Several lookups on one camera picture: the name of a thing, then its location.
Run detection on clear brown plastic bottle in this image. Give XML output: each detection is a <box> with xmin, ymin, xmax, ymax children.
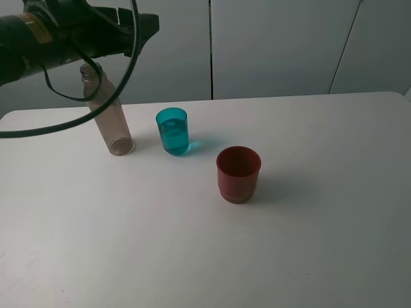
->
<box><xmin>80</xmin><ymin>64</ymin><xmax>134</xmax><ymax>156</ymax></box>

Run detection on teal translucent plastic cup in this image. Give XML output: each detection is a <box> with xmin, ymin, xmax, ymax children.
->
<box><xmin>155</xmin><ymin>107</ymin><xmax>189</xmax><ymax>156</ymax></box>

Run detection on red plastic cup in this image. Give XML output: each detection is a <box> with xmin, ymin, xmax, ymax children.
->
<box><xmin>216</xmin><ymin>146</ymin><xmax>261</xmax><ymax>204</ymax></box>

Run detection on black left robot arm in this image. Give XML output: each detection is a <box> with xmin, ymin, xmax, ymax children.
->
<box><xmin>1</xmin><ymin>1</ymin><xmax>159</xmax><ymax>85</ymax></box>

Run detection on black camera cable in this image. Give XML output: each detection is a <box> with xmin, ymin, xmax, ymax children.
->
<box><xmin>0</xmin><ymin>0</ymin><xmax>140</xmax><ymax>139</ymax></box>

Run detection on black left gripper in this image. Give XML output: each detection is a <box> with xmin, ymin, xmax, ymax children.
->
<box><xmin>54</xmin><ymin>1</ymin><xmax>160</xmax><ymax>58</ymax></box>

